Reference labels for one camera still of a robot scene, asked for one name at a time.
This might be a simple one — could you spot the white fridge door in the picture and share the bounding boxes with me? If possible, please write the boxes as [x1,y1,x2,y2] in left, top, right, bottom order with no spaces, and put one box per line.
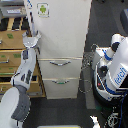
[23,0,93,60]

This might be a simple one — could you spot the bottom fridge drawer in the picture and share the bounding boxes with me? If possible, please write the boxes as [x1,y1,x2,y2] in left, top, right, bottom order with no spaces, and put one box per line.
[43,79,79,99]

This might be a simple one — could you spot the middle fridge drawer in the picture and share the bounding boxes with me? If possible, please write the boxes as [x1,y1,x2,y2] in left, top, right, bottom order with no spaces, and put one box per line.
[38,59,82,79]

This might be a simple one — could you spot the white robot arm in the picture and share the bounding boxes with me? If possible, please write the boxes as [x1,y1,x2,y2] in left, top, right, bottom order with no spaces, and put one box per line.
[0,32,41,128]

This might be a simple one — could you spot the grey cable loops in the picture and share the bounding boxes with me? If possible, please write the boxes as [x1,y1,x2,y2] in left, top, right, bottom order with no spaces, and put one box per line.
[78,43,100,94]

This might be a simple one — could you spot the white refrigerator body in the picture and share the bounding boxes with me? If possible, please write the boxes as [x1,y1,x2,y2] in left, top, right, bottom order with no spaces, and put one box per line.
[23,0,92,99]

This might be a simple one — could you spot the green android sticker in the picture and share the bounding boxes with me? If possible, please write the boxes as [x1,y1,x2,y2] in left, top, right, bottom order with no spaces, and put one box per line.
[37,3,49,17]

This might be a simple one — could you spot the wooden drawer cabinet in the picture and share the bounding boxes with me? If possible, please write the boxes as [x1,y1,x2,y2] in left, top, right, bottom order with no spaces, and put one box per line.
[0,16,46,99]

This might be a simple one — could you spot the grey box on cabinet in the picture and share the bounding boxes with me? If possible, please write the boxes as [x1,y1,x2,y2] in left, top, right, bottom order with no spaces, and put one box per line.
[0,6,26,18]

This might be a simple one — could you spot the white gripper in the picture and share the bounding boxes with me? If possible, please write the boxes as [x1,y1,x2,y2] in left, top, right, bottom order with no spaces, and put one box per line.
[22,31,41,48]

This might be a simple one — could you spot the fridge drawer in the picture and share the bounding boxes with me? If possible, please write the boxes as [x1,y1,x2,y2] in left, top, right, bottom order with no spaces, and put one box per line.
[38,59,82,79]
[43,79,79,99]

